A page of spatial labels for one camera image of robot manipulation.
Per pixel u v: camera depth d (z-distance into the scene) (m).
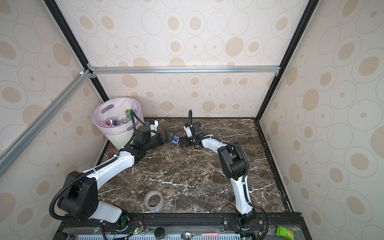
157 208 0.76
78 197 0.42
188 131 0.92
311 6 0.68
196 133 0.80
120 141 0.87
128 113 0.91
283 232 0.70
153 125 0.77
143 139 0.66
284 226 0.73
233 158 0.58
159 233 0.63
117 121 0.92
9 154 0.51
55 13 0.68
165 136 0.74
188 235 0.72
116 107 0.94
